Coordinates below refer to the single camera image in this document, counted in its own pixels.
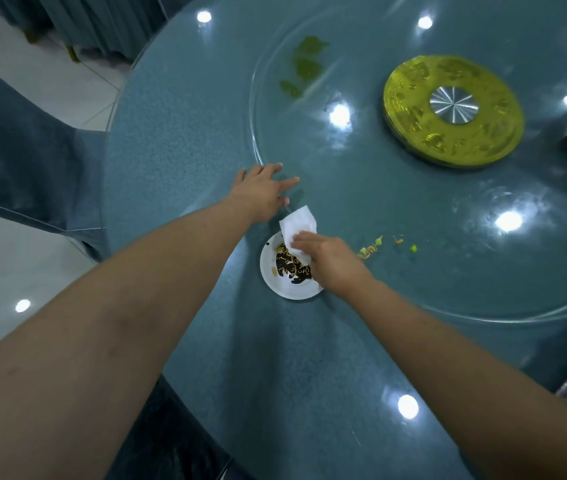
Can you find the white paper tissue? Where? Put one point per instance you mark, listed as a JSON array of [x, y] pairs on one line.
[[298, 224]]

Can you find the person's left little finger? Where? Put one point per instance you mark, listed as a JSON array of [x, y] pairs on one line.
[[241, 174]]

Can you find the person's left forearm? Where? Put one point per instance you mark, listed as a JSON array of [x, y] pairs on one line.
[[88, 354]]

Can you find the golden turntable base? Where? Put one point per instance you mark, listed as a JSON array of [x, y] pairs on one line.
[[413, 119]]

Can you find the dark food leftovers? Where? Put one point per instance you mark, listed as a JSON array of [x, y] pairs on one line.
[[291, 268]]

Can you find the green vegetable leaf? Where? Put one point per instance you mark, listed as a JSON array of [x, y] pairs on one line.
[[309, 69], [312, 45], [291, 88]]

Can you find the blue covered chair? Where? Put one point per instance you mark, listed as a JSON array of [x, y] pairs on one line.
[[98, 19], [18, 159]]

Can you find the round glass turntable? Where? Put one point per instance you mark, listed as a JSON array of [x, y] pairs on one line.
[[413, 204]]

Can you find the person's right forearm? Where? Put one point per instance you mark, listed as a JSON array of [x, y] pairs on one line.
[[463, 384]]

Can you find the person's left middle finger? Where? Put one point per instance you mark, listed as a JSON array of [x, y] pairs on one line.
[[272, 169]]

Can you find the yellow green food scraps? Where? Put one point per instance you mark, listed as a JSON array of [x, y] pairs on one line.
[[369, 248]]

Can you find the person's right fingers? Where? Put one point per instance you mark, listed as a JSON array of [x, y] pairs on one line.
[[304, 240]]

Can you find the small white plate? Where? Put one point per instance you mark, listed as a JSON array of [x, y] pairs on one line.
[[271, 274]]

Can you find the person's left thumb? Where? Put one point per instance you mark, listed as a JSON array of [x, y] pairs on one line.
[[284, 201]]

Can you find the person's left hand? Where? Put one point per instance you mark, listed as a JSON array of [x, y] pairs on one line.
[[256, 197]]

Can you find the person's right hand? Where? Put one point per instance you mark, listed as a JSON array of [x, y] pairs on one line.
[[333, 264]]

